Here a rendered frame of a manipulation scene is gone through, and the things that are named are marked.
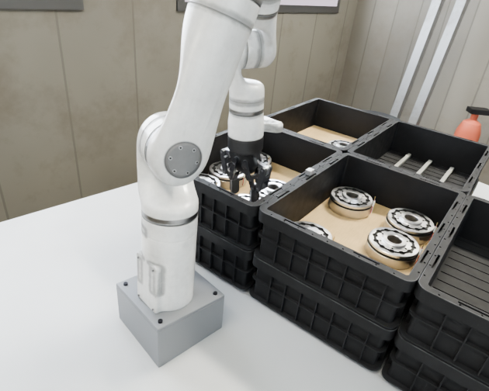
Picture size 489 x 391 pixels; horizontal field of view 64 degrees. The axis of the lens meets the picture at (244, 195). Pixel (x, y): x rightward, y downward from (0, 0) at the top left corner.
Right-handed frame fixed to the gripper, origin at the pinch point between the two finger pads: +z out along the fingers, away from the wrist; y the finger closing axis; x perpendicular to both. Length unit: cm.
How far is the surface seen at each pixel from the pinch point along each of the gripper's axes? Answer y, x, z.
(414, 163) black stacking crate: 14, 64, 9
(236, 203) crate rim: 7.3, -9.8, -4.5
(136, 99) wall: -151, 63, 27
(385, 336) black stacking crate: 39.9, -6.4, 8.4
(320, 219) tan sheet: 13.9, 11.6, 6.0
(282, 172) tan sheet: -7.0, 23.0, 5.9
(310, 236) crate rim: 23.8, -7.8, -4.6
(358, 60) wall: -126, 277, 29
